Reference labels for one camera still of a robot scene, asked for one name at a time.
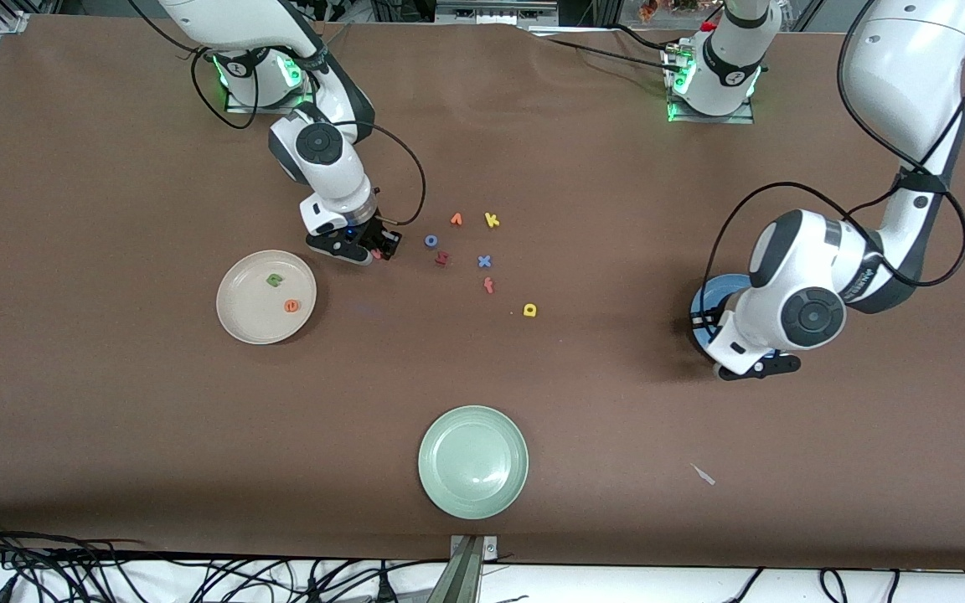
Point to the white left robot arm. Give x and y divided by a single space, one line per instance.
901 67

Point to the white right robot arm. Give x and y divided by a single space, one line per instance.
332 167

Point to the blue round plate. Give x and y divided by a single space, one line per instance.
730 293

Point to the yellow foam letter k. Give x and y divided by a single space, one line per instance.
491 220

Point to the beige round plate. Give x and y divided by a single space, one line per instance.
265 314

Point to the small white paper scrap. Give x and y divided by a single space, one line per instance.
703 475

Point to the brown table cover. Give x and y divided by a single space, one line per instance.
482 377

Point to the pale green round plate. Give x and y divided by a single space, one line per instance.
473 462

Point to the grey equipment box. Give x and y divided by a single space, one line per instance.
495 12

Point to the orange dried flowers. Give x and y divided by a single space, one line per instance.
648 10

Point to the aluminium profile bar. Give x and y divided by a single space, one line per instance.
470 574

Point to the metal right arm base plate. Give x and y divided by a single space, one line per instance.
265 109

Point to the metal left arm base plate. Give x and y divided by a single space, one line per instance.
709 120

